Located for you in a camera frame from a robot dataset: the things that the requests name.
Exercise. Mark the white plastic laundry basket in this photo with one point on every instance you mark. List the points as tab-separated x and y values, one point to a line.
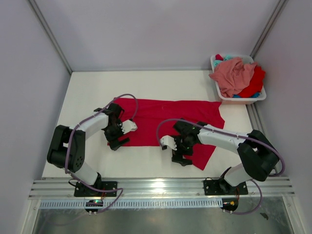
240	100

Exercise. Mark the right controller board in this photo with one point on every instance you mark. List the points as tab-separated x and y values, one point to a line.
229	205

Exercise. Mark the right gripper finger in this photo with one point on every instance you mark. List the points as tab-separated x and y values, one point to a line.
178	159
186	162

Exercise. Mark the grey slotted cable duct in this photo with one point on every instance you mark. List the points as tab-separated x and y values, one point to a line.
143	203

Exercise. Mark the left corner aluminium post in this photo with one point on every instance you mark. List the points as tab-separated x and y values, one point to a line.
45	26

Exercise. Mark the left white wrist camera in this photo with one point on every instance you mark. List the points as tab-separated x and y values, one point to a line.
128	126

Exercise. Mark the salmon pink t shirt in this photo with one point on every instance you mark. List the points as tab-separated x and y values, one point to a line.
232	76

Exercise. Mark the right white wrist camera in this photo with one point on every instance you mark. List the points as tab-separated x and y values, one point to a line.
168	141

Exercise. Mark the right corner aluminium post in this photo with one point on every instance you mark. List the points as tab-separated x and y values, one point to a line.
273	18

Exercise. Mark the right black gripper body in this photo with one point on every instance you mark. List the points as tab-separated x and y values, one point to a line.
184	146

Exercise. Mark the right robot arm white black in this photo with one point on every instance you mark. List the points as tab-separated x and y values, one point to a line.
258	157

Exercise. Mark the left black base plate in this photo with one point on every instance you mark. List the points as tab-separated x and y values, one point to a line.
109	189

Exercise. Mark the aluminium side rail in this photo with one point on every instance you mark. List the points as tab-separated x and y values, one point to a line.
257	124

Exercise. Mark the aluminium front rail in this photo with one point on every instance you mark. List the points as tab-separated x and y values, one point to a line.
54	188

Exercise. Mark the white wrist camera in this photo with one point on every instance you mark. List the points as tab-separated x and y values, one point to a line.
128	126
168	141

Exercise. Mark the crimson red t shirt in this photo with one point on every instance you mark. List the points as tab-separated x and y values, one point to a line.
152	112

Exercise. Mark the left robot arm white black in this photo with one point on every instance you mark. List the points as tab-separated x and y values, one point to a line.
67	148

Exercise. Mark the left controller board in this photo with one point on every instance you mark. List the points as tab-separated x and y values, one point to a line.
93	206

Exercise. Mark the bright red t shirt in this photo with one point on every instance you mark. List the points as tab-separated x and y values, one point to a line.
254	84

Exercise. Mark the controller board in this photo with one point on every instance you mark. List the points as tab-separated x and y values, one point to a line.
93	206
229	205

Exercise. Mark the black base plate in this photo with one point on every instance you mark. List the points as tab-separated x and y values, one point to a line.
210	187
109	189

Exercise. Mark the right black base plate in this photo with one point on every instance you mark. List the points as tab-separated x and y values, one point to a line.
210	187

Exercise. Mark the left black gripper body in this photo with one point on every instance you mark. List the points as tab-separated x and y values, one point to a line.
113	132

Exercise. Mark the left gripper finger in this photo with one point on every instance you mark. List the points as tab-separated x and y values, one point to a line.
114	146
123	141

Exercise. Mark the corner aluminium post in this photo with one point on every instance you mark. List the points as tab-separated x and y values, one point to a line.
45	26
273	18

